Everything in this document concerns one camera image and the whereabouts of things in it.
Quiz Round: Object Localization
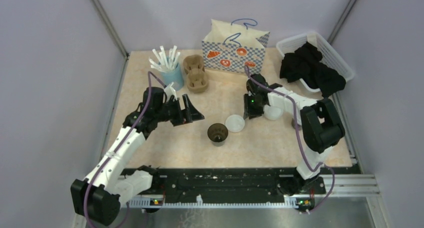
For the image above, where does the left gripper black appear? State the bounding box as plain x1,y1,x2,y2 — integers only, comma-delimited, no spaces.
155,94,205,127

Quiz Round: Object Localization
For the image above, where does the black coffee cup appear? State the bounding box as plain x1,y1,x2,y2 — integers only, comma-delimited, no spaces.
207,123,229,147
291,119,302,131

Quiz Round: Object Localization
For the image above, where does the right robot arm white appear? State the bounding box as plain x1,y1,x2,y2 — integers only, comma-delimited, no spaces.
243,74,346,194

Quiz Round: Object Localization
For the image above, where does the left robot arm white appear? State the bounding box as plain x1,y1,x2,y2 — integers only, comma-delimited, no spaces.
70,85,205,226

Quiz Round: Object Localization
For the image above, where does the checkered paper takeout bag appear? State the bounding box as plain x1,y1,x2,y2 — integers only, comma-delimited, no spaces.
201,18,270,74

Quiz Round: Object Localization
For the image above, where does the stack of white lids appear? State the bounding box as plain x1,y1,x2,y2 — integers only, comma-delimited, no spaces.
263,105,283,121

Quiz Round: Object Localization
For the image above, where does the cardboard cup carrier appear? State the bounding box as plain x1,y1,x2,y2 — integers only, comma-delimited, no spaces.
183,54,209,94

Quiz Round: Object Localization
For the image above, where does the blue straw holder cup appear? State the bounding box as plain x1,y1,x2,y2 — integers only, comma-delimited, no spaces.
160,63,184,91

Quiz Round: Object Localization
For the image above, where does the black cloth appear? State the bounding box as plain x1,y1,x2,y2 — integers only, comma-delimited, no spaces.
279,42,347,98

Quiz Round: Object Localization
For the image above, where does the white wrapped straws bundle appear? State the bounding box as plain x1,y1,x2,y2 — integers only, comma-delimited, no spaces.
148,45,181,73

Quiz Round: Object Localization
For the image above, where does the white plastic basket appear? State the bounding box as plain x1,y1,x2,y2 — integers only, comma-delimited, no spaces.
276,32,355,98

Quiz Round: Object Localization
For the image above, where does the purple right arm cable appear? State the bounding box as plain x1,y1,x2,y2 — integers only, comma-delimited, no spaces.
244,65,336,215

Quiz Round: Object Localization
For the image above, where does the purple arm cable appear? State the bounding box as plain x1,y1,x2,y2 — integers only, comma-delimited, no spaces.
244,65,336,215
82,71,167,228

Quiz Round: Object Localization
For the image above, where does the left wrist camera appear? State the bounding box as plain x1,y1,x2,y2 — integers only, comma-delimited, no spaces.
164,82,178,102

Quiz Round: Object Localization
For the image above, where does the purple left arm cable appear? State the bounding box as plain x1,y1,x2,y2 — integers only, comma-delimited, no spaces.
82,71,167,228

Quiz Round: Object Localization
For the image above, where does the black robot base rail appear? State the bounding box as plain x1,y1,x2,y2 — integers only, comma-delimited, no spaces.
115,166,327,209

